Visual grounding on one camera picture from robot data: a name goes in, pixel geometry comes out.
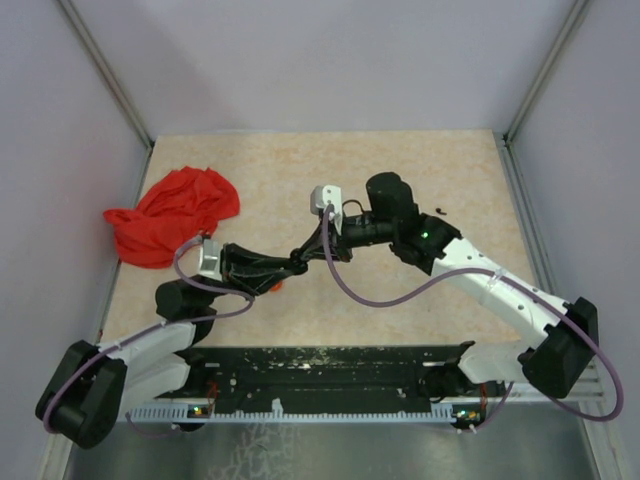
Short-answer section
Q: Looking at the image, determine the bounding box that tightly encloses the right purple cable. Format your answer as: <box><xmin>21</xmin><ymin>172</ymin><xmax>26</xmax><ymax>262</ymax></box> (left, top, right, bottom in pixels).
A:
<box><xmin>322</xmin><ymin>204</ymin><xmax>624</xmax><ymax>434</ymax></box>

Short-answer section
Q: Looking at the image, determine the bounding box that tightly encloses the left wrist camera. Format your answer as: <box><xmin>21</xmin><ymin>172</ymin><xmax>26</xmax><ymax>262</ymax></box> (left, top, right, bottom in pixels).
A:
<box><xmin>198</xmin><ymin>238</ymin><xmax>222</xmax><ymax>280</ymax></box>

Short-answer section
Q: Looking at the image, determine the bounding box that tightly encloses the white cable duct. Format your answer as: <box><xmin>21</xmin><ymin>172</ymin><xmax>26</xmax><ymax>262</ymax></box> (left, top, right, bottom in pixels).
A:
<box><xmin>129</xmin><ymin>399</ymin><xmax>480</xmax><ymax>424</ymax></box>

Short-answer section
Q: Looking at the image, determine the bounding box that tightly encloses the left aluminium frame post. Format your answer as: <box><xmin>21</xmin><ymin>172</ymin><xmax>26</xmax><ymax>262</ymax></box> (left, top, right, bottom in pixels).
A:
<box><xmin>53</xmin><ymin>0</ymin><xmax>155</xmax><ymax>150</ymax></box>

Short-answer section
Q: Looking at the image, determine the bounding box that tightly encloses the purple cable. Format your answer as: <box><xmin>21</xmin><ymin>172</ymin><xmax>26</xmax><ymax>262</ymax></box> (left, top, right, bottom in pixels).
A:
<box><xmin>42</xmin><ymin>237</ymin><xmax>256</xmax><ymax>441</ymax></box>
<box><xmin>322</xmin><ymin>204</ymin><xmax>624</xmax><ymax>434</ymax></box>

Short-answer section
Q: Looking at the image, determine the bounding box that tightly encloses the aluminium frame post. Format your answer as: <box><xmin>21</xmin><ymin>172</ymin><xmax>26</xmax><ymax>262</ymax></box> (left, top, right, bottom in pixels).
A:
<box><xmin>502</xmin><ymin>0</ymin><xmax>593</xmax><ymax>147</ymax></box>
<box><xmin>53</xmin><ymin>0</ymin><xmax>155</xmax><ymax>150</ymax></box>

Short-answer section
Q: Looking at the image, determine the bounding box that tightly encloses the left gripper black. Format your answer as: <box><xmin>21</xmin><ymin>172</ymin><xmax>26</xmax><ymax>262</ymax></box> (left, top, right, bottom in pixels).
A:
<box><xmin>196</xmin><ymin>242</ymin><xmax>294</xmax><ymax>303</ymax></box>

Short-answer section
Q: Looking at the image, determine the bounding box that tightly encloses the right aluminium frame post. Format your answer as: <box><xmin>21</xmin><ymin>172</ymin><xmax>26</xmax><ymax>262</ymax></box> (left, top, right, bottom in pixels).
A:
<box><xmin>502</xmin><ymin>0</ymin><xmax>593</xmax><ymax>147</ymax></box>

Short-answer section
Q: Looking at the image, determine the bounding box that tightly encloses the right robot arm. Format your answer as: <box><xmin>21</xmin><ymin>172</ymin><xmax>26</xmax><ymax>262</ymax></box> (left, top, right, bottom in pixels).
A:
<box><xmin>310</xmin><ymin>172</ymin><xmax>598</xmax><ymax>399</ymax></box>

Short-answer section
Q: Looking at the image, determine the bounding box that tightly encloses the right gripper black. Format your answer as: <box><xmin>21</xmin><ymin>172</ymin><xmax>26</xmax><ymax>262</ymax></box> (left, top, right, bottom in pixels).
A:
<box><xmin>301</xmin><ymin>212</ymin><xmax>397</xmax><ymax>263</ymax></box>

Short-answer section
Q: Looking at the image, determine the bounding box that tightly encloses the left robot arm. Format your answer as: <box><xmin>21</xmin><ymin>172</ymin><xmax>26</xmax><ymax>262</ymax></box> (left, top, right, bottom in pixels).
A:
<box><xmin>35</xmin><ymin>235</ymin><xmax>309</xmax><ymax>449</ymax></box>

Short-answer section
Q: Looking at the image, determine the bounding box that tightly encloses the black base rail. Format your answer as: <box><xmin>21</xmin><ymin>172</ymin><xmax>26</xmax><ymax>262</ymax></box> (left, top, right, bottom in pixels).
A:
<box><xmin>167</xmin><ymin>343</ymin><xmax>506</xmax><ymax>413</ymax></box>

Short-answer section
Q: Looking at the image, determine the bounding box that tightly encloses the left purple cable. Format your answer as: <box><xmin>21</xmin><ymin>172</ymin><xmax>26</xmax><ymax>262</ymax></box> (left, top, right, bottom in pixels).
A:
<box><xmin>42</xmin><ymin>237</ymin><xmax>256</xmax><ymax>441</ymax></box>

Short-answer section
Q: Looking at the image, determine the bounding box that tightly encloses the red cloth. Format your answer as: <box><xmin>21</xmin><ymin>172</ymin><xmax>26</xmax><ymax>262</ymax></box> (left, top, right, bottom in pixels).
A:
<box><xmin>103</xmin><ymin>166</ymin><xmax>240</xmax><ymax>269</ymax></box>

